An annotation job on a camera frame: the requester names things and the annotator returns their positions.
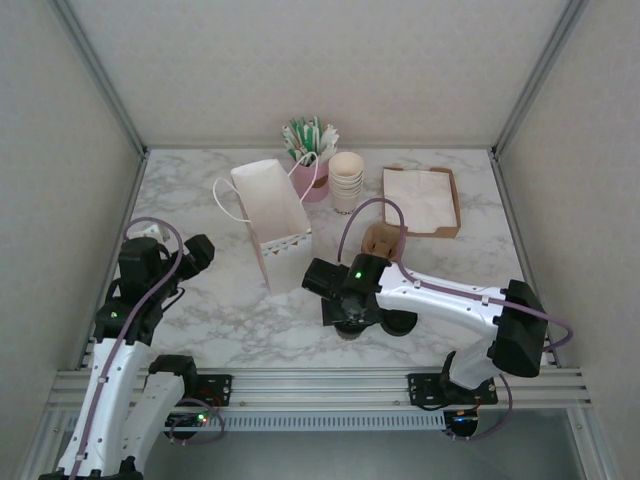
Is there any white floral paper gift bag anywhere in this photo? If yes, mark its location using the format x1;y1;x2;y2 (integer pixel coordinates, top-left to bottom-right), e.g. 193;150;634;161
213;152;321;296

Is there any brown cardboard cup carrier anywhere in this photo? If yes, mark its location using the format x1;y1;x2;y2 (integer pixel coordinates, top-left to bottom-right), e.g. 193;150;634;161
360;223;406;262

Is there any pink cylindrical holder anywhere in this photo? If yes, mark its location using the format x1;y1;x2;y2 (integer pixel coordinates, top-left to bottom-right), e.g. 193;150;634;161
291;149;334;204

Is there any brown cardboard napkin tray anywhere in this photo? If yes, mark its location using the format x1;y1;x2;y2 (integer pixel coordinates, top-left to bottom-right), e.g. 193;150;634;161
382;166;463;240

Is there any green white striped stick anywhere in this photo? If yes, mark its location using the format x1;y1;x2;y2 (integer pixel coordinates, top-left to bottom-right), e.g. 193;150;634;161
308;115;324;154
281;124;301;160
292;117;311;156

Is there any aluminium table side rail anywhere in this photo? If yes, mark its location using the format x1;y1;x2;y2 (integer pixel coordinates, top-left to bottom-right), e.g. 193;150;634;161
489;149;559;369
79;149;149;371

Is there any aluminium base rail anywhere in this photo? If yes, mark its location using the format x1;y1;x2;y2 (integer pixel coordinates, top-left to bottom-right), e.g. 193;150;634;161
49;367;594;411

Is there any grey slotted cable duct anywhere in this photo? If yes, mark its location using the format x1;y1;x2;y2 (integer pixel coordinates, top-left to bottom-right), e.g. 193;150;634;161
64;412;447;432

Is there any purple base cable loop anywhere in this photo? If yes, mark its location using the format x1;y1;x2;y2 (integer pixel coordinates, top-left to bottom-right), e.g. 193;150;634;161
442;374;516;444
167;397;227;446

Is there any aluminium frame post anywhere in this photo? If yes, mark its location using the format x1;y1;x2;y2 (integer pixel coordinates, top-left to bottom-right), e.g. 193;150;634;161
492;0;591;159
49;0;149;156

